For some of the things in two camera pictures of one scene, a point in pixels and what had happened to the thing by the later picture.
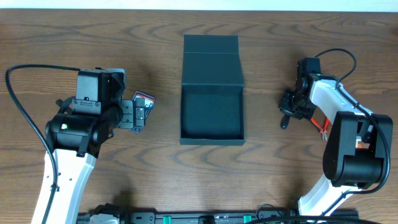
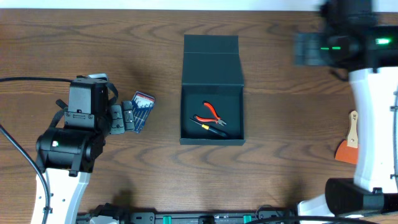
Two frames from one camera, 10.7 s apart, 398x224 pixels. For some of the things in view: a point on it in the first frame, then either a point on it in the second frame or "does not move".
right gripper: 285,106 -> 319,55
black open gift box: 212,91 does not move
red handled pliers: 323,130 -> 218,119
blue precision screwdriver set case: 149,101 does not move
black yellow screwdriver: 285,121 -> 213,129
